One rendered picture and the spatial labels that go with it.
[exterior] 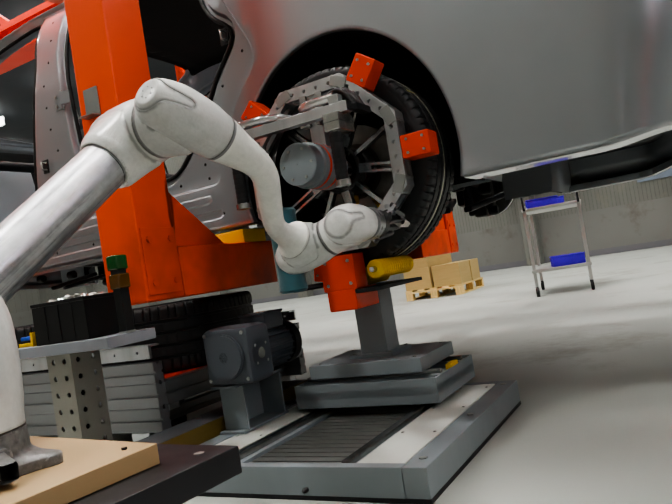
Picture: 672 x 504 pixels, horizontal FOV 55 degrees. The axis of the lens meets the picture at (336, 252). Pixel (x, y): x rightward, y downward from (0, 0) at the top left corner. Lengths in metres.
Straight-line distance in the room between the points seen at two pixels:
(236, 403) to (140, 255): 0.54
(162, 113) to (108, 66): 0.84
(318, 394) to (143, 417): 0.55
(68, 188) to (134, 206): 0.71
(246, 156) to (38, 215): 0.42
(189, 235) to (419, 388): 0.88
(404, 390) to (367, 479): 0.53
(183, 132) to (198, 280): 0.92
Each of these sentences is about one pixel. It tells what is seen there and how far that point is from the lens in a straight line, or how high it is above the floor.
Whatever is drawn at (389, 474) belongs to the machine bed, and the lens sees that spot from 1.50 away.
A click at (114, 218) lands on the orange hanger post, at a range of 2.03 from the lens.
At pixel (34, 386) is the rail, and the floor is 0.29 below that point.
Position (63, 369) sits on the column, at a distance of 1.96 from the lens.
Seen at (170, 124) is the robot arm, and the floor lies 0.84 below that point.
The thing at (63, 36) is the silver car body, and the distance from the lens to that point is 3.26.
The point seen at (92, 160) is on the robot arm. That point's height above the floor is 0.81.
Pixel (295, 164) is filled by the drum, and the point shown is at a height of 0.85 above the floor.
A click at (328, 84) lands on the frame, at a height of 1.10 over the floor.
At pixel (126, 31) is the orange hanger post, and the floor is 1.35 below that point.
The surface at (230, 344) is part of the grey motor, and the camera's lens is 1.96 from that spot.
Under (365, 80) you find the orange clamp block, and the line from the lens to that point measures 1.99.
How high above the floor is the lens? 0.52
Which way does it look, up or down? 2 degrees up
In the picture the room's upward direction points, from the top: 9 degrees counter-clockwise
